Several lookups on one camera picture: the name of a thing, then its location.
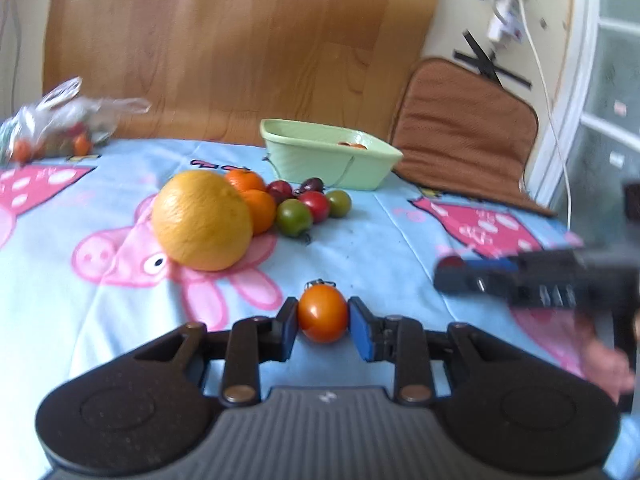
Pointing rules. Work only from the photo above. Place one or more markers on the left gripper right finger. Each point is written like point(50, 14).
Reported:
point(397, 340)

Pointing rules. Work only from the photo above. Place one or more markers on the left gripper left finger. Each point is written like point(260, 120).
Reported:
point(251, 343)

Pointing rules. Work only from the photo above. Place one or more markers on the orange cherry tomato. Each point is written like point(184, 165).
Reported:
point(322, 313)

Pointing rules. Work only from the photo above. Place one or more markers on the right human hand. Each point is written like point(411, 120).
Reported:
point(607, 368)

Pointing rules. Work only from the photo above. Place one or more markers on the large yellow grapefruit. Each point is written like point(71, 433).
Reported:
point(201, 221)

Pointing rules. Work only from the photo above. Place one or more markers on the orange mandarin with stem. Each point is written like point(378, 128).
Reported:
point(263, 210)

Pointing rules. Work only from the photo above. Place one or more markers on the red cherry tomato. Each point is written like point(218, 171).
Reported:
point(318, 205)

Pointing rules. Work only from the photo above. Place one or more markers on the olive green tomato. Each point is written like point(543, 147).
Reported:
point(340, 203)

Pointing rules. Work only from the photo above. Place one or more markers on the dark red cherry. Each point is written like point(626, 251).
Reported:
point(280, 190)

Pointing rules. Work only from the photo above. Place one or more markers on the dark purple plum cherry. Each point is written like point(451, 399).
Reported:
point(310, 185)

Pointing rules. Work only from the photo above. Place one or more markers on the brown seat cushion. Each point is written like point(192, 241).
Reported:
point(462, 133)

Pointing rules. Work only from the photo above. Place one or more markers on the cartoon pig tablecloth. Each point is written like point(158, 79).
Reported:
point(83, 279)

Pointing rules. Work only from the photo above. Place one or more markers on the light green plastic basket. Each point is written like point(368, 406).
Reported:
point(301, 150)

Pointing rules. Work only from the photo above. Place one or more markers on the orange tomato in basket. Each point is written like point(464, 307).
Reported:
point(358, 146)

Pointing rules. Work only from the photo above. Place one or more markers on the clear plastic fruit bag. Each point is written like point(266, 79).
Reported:
point(63, 123)

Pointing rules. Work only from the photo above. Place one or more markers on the wooden headboard panel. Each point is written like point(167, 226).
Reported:
point(214, 69)

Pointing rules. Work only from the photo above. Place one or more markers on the white door frame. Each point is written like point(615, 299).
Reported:
point(593, 143)

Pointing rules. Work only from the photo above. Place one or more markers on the white wall charger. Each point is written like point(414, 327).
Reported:
point(505, 23)

